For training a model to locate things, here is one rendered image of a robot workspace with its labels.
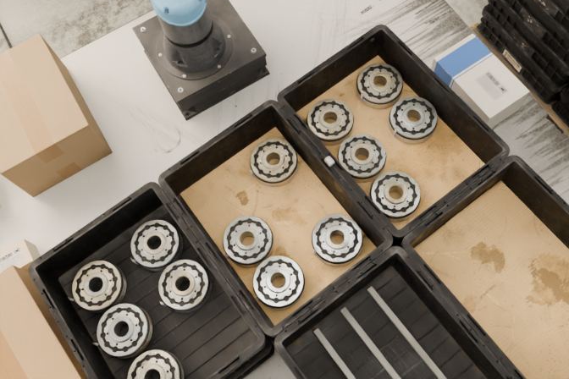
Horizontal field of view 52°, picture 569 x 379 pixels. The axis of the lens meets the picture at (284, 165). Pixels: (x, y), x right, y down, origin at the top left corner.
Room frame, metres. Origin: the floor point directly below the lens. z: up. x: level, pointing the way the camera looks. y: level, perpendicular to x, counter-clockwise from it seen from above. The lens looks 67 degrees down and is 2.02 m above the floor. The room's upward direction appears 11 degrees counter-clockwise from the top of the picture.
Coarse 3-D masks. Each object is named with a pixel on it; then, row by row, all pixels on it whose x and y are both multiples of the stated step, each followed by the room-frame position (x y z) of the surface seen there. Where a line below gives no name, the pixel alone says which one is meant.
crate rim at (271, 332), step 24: (240, 120) 0.58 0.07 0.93; (288, 120) 0.56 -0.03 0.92; (216, 144) 0.54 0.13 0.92; (312, 144) 0.49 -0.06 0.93; (168, 168) 0.50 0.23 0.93; (168, 192) 0.45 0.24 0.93; (216, 264) 0.28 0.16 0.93; (360, 264) 0.24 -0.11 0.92; (240, 288) 0.23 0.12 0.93; (336, 288) 0.20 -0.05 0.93
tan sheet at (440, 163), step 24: (360, 72) 0.69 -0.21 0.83; (336, 96) 0.64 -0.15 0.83; (360, 120) 0.57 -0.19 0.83; (384, 120) 0.56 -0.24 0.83; (384, 144) 0.50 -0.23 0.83; (408, 144) 0.49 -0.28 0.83; (432, 144) 0.48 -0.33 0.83; (456, 144) 0.47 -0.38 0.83; (384, 168) 0.45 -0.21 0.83; (408, 168) 0.44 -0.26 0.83; (432, 168) 0.43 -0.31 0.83; (456, 168) 0.42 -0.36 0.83; (432, 192) 0.37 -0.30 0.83
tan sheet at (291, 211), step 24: (216, 168) 0.52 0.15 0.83; (240, 168) 0.51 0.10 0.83; (192, 192) 0.48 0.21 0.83; (216, 192) 0.47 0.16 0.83; (240, 192) 0.46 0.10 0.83; (264, 192) 0.45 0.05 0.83; (288, 192) 0.44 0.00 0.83; (312, 192) 0.43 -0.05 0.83; (216, 216) 0.41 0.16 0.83; (240, 216) 0.40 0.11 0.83; (264, 216) 0.39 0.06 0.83; (288, 216) 0.38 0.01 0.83; (312, 216) 0.37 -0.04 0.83; (216, 240) 0.36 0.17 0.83; (288, 240) 0.33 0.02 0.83; (336, 240) 0.31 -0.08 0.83; (312, 264) 0.27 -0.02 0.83; (312, 288) 0.22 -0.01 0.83; (288, 312) 0.19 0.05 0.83
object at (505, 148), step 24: (408, 48) 0.67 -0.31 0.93; (312, 72) 0.66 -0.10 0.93; (432, 72) 0.60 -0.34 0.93; (456, 96) 0.54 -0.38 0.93; (480, 120) 0.47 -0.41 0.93; (504, 144) 0.41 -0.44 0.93; (336, 168) 0.43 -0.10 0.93; (480, 168) 0.37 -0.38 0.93; (360, 192) 0.37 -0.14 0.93; (456, 192) 0.33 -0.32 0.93; (384, 216) 0.31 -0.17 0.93
